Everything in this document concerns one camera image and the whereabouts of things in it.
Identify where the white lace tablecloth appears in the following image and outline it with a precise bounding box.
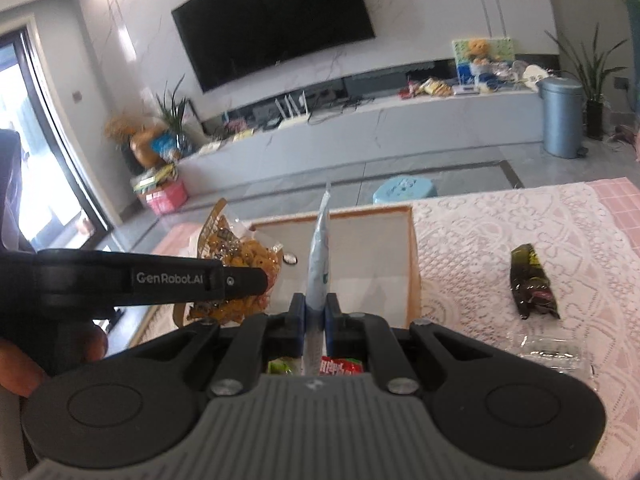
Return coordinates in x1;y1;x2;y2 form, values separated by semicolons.
150;180;640;466

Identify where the dark green snack packet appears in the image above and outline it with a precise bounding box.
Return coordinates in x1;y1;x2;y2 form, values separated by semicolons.
509;243;561;321

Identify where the red snack packet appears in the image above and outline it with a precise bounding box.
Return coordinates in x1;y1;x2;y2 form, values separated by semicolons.
320;356;364;377

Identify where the light blue snack packet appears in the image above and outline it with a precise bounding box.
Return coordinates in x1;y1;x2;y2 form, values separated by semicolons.
304;182;334;377

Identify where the teddy bear gift box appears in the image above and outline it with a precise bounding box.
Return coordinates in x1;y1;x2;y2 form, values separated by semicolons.
451;37;517;87

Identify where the blue-grey trash bin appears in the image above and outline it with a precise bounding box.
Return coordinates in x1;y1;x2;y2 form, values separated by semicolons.
538;76;586;160

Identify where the pink checked tablecloth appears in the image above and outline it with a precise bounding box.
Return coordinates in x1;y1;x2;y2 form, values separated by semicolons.
589;176;640;223

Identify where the black television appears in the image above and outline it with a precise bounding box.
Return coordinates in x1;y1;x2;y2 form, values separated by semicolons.
171;0;377;94

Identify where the potted plant in black pot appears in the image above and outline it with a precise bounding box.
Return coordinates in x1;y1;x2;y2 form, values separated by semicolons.
544;22;630;141

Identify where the small green potted plant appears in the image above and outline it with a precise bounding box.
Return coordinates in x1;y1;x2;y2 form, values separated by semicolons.
151;74;202;147

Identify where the long white media console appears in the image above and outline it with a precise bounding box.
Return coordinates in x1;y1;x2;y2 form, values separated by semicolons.
176;54;548;192

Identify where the clear plastic wrapper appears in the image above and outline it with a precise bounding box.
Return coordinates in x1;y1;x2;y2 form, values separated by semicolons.
516;334;587;373

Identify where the light blue round stool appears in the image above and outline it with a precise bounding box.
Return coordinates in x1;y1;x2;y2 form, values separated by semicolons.
373;175;438;206

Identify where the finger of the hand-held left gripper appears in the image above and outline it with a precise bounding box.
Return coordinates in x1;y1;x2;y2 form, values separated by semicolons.
219;267;269;297

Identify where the person's left hand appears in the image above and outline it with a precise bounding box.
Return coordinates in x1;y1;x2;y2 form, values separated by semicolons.
0;322;109;399

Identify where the white router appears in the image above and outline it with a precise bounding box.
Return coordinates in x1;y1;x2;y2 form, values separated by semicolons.
272;89;312;131

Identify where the orange plush toy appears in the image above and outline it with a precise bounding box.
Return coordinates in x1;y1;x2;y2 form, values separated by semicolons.
104;114;182;169

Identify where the pink storage box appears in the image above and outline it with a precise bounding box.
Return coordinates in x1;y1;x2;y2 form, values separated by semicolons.
131;164;190;217

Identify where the orange cardboard box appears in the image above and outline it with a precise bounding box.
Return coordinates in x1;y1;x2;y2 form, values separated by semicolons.
249;204;422;377

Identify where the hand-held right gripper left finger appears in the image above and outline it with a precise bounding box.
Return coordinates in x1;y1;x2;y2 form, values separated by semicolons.
105;292;307;396

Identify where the glass sliding door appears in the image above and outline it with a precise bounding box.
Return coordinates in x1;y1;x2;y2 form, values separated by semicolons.
0;14;115;252

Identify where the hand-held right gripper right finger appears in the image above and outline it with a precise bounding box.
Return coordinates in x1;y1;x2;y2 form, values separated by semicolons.
324;292;545;395

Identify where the clear bag of fried snacks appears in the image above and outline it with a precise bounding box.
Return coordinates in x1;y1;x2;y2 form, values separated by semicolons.
172;198;284;330

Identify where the pile of snacks on console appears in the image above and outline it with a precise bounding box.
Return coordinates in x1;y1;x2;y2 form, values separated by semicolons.
399;77;454;99

